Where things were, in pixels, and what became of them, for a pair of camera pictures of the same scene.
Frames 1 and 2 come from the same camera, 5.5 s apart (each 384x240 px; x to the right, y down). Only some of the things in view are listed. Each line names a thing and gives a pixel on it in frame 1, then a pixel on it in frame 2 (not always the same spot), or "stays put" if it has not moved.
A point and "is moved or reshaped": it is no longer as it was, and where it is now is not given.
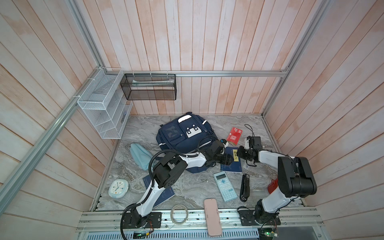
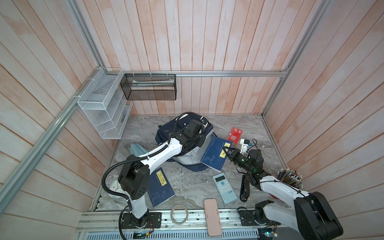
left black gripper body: x=221 y=158 → x=198 y=140
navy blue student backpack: x=188 y=134 stays put
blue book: x=236 y=166 is moved or reshaped
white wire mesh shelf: x=104 y=102 stays put
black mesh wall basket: x=149 y=86 stays put
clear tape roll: x=171 y=213 stays put
